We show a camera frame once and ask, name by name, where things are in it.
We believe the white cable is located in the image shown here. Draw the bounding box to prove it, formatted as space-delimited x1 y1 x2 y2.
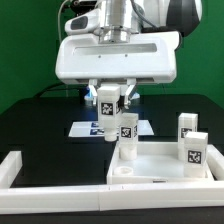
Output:
57 0 70 44

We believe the black cable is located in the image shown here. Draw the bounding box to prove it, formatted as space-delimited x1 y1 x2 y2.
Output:
32 81 81 98

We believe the white U-shaped obstacle fence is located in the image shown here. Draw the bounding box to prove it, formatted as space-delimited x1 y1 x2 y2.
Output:
0 145 224 214

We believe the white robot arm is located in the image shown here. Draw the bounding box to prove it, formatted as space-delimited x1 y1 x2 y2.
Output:
55 0 202 106

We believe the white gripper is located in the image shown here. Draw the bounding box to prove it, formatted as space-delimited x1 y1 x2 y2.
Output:
55 7 181 109

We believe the white square tabletop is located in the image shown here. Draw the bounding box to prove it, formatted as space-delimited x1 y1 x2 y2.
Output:
106 142 214 184

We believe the paper sheet with fiducial markers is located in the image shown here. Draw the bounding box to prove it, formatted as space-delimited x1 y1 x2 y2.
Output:
69 120 154 137

